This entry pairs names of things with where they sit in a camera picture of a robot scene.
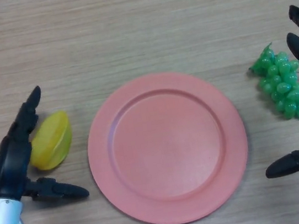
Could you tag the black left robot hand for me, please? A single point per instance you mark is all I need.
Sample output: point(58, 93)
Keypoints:
point(12, 164)

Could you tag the pink round plate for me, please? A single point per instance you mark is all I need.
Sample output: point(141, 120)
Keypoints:
point(168, 148)

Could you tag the yellow starfruit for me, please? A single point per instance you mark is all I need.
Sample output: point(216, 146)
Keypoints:
point(53, 142)

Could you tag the green grape bunch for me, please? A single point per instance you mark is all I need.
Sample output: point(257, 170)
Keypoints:
point(281, 88)

